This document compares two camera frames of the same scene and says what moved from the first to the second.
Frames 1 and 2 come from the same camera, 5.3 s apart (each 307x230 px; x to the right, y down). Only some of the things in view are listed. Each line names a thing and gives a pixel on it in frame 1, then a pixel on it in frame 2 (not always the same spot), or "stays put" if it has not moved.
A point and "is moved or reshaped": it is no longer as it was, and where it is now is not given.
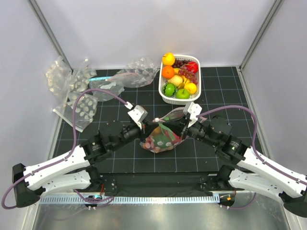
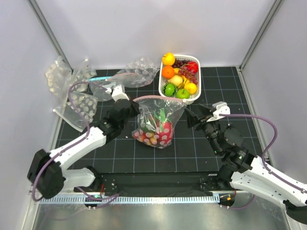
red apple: (193, 65) stays put
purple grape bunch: (184, 70) stays put
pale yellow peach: (176, 80) stays put
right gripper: (179, 126) -> (192, 119)
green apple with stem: (182, 94) stays put
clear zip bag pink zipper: (158, 139) is moved or reshaped
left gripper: (147, 127) -> (135, 110)
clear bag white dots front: (85, 110) stays put
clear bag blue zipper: (103, 83) stays put
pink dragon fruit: (174, 137) -> (164, 133)
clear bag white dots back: (57, 74) stays put
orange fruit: (168, 72) stays put
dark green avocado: (161, 141) is moved or reshaped
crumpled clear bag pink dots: (137, 73) stays put
